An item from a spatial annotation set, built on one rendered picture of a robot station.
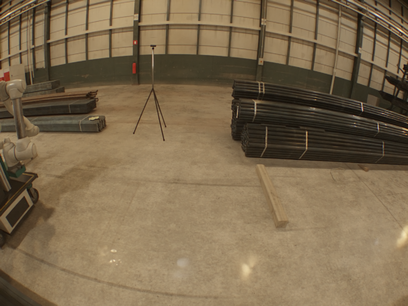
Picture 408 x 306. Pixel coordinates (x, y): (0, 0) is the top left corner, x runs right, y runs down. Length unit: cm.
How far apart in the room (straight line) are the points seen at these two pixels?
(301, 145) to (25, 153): 334
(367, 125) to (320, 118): 111
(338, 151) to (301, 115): 90
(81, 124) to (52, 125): 85
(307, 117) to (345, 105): 119
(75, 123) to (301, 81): 992
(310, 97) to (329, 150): 95
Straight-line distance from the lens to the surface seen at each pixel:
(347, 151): 352
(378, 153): 420
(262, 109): 276
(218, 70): 968
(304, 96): 346
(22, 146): 207
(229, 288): 148
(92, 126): 399
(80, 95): 646
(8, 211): 217
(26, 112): 723
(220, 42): 986
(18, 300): 164
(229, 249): 165
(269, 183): 227
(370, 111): 451
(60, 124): 449
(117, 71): 1069
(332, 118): 331
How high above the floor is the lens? 134
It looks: 28 degrees down
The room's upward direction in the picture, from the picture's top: 3 degrees clockwise
